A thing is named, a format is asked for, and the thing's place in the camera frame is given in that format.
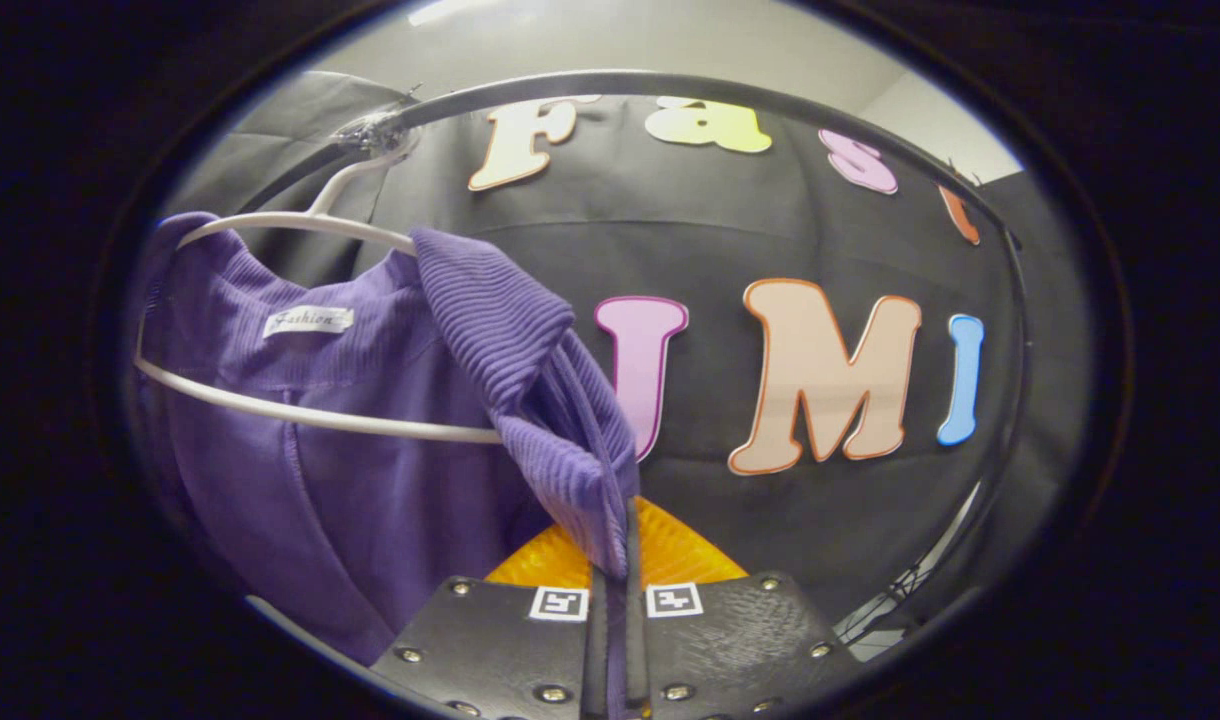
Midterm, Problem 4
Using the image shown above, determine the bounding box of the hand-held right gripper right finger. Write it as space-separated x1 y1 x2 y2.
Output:
624 496 862 720

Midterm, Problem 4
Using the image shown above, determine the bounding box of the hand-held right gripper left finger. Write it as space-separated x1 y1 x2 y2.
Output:
370 538 612 720

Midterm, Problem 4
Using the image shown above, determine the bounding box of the purple jacket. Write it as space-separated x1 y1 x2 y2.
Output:
134 211 643 720

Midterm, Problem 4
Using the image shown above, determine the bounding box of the white clothes hanger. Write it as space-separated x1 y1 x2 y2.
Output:
132 124 504 447

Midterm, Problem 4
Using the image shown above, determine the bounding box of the black clothes rack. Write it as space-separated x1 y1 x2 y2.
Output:
238 68 1033 642

